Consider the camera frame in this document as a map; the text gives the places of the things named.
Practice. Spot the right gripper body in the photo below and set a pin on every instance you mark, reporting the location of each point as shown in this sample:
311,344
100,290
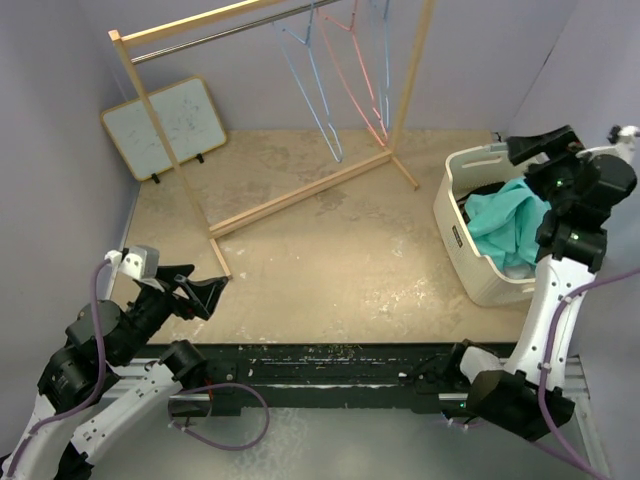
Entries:
553,177

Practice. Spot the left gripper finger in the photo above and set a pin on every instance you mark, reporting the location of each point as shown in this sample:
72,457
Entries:
202,296
166,275

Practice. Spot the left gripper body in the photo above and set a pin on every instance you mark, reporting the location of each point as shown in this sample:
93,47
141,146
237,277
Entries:
154,304

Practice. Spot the teal t shirt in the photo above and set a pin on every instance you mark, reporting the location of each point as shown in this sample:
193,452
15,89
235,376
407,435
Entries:
503,225

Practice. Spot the white t shirt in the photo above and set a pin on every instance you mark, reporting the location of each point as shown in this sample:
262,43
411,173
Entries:
519,272

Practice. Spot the blue hanger of teal shirt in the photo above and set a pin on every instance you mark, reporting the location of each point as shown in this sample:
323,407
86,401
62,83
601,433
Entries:
298,51

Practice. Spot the blue hanger of white shirt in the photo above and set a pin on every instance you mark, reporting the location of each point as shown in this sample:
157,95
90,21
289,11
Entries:
379,13

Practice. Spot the pink hanger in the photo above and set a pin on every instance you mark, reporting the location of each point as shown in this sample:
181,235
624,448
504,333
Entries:
348,43

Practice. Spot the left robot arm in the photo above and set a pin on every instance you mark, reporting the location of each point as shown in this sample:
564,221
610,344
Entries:
61,439

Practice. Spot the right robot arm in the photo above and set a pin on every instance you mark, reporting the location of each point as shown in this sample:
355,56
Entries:
524,393

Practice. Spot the cream laundry basket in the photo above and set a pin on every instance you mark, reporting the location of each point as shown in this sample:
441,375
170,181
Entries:
480,170

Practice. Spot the wooden clothes rack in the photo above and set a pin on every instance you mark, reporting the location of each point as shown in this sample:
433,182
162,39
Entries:
123,45

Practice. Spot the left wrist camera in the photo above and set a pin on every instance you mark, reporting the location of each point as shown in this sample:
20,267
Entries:
138,262

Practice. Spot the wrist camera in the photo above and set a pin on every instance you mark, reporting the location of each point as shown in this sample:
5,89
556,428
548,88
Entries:
138,262
622,144

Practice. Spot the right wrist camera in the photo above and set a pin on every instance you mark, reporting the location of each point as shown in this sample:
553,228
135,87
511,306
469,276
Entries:
622,144

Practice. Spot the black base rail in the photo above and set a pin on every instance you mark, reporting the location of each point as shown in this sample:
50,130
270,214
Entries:
407,376

